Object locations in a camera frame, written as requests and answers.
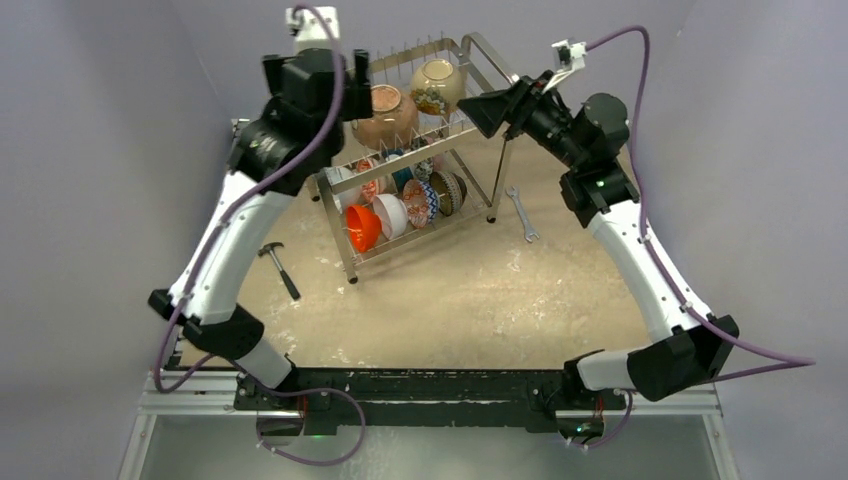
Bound pinkish brown speckled bowl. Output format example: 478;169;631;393
351;84;419;151

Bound cream floral bowl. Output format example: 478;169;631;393
410;58;465;116

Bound stainless steel dish rack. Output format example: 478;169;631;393
307;32;516;284

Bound black tan geometric bowl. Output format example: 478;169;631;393
429;171;467;217

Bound blue zigzag patterned bowl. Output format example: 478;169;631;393
402;180;439;229

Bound plain white bowl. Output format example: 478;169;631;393
372;194;408;240

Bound solid orange bowl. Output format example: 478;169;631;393
345;205;382;253

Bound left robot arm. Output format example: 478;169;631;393
148;48;373;409

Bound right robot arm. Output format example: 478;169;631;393
458;72;740;407

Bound silver wrench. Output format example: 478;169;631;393
505;186;540;243

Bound black hammer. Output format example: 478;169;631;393
257;241;302;301

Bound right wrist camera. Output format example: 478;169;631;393
545;39;587;92

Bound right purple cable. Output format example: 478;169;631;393
586;25;817;452

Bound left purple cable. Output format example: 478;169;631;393
152;5;347;395

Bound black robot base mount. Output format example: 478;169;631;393
234;367;627;436

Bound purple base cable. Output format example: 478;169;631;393
254;387;368;467

